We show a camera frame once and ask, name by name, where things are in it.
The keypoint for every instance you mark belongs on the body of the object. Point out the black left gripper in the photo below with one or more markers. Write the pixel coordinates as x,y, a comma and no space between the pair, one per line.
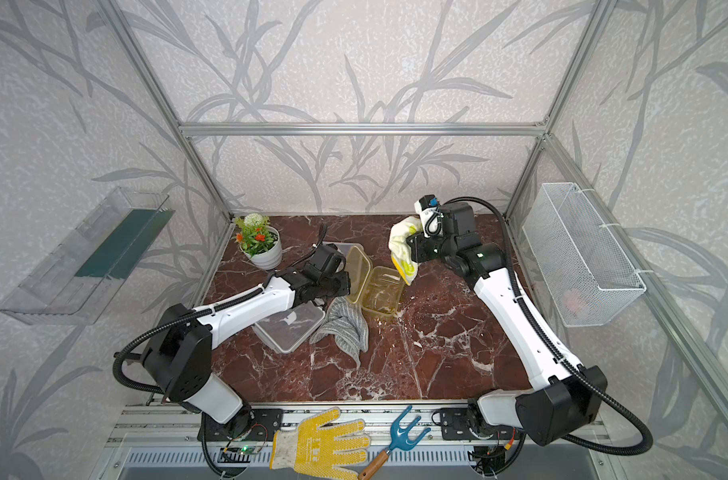
342,277

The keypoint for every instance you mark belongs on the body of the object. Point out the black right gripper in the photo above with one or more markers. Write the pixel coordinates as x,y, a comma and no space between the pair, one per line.
415,243

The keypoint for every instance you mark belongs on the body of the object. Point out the green yellow cloth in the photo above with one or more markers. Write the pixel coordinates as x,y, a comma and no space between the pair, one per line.
400,250

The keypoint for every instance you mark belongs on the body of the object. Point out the grey striped cleaning cloth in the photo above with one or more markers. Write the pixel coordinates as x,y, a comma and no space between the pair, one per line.
346,324

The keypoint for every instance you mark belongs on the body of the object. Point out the clear lunch box lid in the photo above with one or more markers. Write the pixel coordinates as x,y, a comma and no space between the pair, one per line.
285,331

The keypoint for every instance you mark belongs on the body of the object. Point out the clear plastic lunch box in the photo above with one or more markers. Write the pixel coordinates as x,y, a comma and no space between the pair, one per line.
345,247

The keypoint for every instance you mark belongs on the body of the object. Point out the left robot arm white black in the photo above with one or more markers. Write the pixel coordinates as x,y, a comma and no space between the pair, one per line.
174,359

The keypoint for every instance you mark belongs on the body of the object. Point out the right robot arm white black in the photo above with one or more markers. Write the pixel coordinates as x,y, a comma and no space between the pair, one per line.
564,395

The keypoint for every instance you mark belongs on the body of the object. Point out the white flower pot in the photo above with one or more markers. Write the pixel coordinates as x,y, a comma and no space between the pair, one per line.
269,260

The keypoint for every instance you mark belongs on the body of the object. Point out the green artificial plant with flowers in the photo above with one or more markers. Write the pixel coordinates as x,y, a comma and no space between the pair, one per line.
254,235

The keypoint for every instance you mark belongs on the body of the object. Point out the pink item in basket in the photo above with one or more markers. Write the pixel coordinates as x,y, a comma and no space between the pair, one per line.
575,303

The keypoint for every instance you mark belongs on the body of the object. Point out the yellow work glove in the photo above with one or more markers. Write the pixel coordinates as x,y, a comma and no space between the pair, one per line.
320,447

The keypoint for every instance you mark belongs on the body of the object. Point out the teal garden hand fork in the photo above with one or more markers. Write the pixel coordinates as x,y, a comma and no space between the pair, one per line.
400,439

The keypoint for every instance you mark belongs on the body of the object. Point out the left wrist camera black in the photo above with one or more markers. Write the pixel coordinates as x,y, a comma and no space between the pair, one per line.
326,259

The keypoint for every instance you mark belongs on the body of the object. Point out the white wire mesh basket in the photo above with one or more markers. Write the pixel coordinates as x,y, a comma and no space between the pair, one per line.
576,249

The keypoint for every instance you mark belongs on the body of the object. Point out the clear acrylic wall shelf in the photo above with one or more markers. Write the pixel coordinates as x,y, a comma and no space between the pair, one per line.
75,283

